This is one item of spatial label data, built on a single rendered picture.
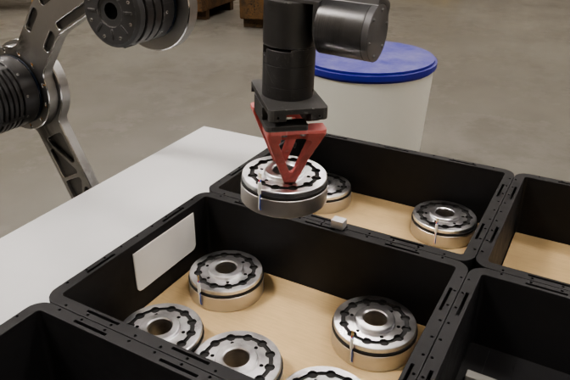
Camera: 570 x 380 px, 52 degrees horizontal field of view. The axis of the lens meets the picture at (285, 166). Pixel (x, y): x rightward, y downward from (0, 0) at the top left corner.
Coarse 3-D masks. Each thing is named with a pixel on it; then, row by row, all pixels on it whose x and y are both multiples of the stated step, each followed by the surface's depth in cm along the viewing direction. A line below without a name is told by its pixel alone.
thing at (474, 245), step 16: (368, 144) 105; (432, 160) 100; (448, 160) 98; (224, 176) 93; (512, 176) 93; (224, 192) 88; (496, 192) 88; (496, 208) 84; (480, 224) 79; (400, 240) 76; (480, 240) 76; (448, 256) 72; (464, 256) 72
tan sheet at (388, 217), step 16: (352, 192) 110; (352, 208) 104; (368, 208) 104; (384, 208) 104; (400, 208) 104; (352, 224) 99; (368, 224) 99; (384, 224) 99; (400, 224) 99; (416, 240) 94
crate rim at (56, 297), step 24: (168, 216) 81; (144, 240) 77; (360, 240) 76; (384, 240) 76; (96, 264) 71; (456, 264) 71; (72, 288) 67; (456, 288) 66; (96, 312) 63; (144, 336) 59; (432, 336) 59; (192, 360) 56; (408, 360) 56
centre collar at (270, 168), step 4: (268, 164) 71; (272, 164) 71; (276, 164) 71; (288, 164) 71; (292, 164) 71; (268, 168) 70; (272, 168) 70; (276, 168) 71; (288, 168) 71; (292, 168) 71; (304, 168) 70; (264, 172) 70; (268, 172) 69; (272, 172) 69; (304, 172) 69; (268, 176) 68; (272, 176) 68; (276, 176) 68; (280, 176) 68; (300, 176) 68; (304, 176) 69; (272, 180) 68; (276, 180) 68; (280, 180) 68
